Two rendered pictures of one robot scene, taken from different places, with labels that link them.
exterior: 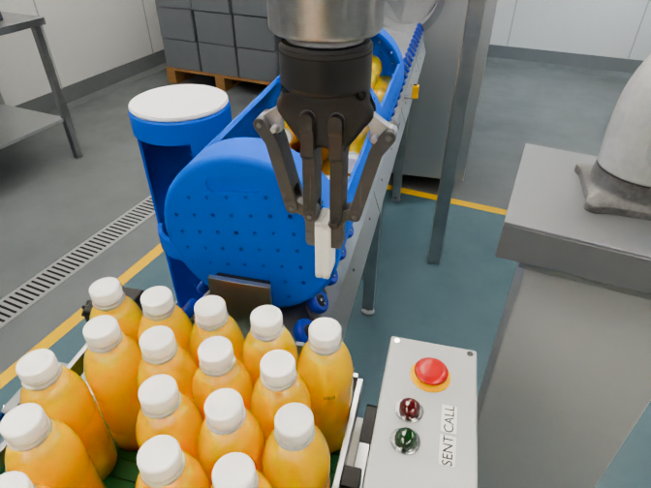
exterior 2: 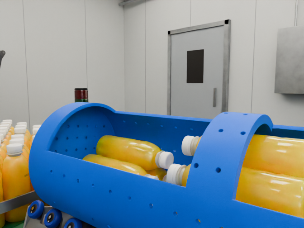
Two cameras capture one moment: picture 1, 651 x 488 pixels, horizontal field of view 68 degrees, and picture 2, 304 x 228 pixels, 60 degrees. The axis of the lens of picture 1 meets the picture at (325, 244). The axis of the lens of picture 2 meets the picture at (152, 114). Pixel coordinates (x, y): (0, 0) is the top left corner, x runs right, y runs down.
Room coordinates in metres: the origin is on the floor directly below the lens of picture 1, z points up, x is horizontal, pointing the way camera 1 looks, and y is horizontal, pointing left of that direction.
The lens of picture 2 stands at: (1.06, -0.45, 1.29)
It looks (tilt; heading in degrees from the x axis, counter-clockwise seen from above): 7 degrees down; 112
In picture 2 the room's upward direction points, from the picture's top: straight up
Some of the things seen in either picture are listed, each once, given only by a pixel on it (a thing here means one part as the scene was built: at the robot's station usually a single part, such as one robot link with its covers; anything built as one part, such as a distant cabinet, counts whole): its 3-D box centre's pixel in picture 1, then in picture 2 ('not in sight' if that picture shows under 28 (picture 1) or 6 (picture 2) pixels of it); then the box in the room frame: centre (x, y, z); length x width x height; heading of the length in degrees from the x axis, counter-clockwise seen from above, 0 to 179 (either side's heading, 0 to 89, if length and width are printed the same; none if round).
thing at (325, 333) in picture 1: (325, 336); not in sight; (0.40, 0.00, 1.10); 0.04 x 0.04 x 0.02
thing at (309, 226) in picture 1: (304, 219); not in sight; (0.41, 0.02, 1.26); 0.03 x 0.01 x 0.05; 76
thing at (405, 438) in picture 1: (406, 438); not in sight; (0.27, -0.08, 1.11); 0.02 x 0.02 x 0.01
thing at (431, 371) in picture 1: (430, 372); not in sight; (0.34, -0.11, 1.11); 0.04 x 0.04 x 0.01
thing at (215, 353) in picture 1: (216, 356); (16, 144); (0.37, 0.12, 1.10); 0.04 x 0.04 x 0.02
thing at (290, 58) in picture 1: (325, 93); not in sight; (0.40, 0.00, 1.39); 0.08 x 0.07 x 0.09; 76
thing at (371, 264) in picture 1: (371, 256); not in sight; (1.57, -0.19, 0.31); 0.06 x 0.06 x 0.63; 76
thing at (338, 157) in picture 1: (339, 167); not in sight; (0.40, -0.01, 1.32); 0.04 x 0.01 x 0.11; 166
